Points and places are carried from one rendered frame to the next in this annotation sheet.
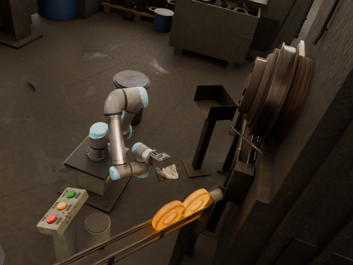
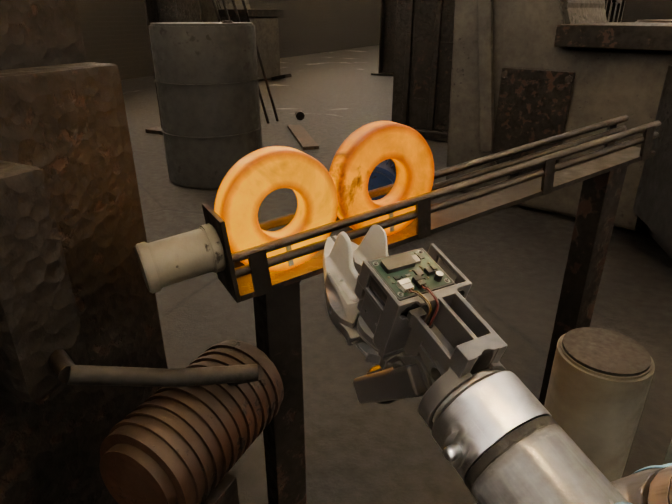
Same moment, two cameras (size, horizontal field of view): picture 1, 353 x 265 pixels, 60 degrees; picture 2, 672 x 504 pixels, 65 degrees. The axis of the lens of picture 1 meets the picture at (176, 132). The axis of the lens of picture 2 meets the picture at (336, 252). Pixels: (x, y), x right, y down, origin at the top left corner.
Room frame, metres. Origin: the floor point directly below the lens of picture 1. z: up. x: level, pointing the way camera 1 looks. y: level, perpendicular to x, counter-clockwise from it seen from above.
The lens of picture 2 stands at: (1.47, 0.09, 0.93)
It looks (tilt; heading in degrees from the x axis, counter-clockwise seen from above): 25 degrees down; 197
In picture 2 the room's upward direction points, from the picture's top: straight up
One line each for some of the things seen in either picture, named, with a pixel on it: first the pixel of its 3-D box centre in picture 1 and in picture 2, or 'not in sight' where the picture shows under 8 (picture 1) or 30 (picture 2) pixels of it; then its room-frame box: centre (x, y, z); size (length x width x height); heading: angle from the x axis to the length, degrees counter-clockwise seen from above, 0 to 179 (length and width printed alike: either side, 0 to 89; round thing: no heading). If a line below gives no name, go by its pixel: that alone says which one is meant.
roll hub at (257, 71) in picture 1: (250, 85); not in sight; (1.36, -0.31, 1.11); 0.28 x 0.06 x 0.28; 171
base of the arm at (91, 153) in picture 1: (98, 148); not in sight; (1.43, 0.49, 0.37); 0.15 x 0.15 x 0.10
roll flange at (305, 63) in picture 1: (286, 97); not in sight; (1.33, -0.48, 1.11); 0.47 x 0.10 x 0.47; 171
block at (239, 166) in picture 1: (238, 183); (5, 280); (1.11, -0.38, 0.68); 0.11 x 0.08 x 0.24; 81
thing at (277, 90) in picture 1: (270, 91); not in sight; (1.34, -0.40, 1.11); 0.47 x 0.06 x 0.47; 171
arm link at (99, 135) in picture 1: (100, 134); not in sight; (1.44, 0.48, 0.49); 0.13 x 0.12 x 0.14; 125
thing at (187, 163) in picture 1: (205, 133); not in sight; (1.85, -0.22, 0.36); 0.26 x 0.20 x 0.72; 26
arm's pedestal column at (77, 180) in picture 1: (97, 171); not in sight; (1.43, 0.49, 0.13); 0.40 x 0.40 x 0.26; 80
